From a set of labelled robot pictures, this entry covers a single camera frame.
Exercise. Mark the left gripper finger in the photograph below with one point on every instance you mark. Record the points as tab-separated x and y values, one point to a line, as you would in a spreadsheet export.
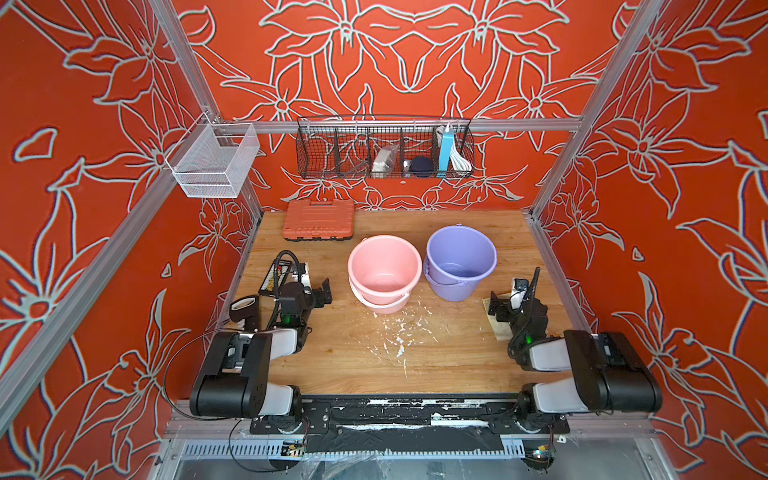
321	299
325	290

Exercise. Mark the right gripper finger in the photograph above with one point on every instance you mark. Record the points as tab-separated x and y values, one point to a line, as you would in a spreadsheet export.
495	301
496	311

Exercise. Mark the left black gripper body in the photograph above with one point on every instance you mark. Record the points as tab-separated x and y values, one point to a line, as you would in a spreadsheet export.
308	304

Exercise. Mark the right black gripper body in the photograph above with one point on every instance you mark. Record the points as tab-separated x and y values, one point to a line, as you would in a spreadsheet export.
517	334

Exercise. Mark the purple plastic bucket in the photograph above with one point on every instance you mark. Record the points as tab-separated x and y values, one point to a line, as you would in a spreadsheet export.
457	259

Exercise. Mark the pink plastic bucket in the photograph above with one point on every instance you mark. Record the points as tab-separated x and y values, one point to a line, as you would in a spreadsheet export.
382	271

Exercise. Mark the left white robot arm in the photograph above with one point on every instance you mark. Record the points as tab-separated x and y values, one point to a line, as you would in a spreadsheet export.
233	381

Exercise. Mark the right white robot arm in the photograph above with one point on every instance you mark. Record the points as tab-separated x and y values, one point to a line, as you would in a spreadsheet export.
604	372

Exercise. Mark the black snack packet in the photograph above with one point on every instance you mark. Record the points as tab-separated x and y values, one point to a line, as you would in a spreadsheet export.
280	270

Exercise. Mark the red plastic tool case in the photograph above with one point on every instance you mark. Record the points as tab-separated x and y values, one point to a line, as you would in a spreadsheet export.
309	220

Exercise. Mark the grey wrapped package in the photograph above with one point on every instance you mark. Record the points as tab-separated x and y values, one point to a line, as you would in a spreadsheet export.
384	162

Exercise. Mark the dark blue round object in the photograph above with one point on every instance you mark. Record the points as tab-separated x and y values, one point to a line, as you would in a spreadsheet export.
421	167

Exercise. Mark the black wire wall basket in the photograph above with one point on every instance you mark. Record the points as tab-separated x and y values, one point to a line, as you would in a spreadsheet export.
344	147

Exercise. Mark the white mesh wall basket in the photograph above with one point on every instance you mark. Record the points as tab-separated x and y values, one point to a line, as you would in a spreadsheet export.
209	164

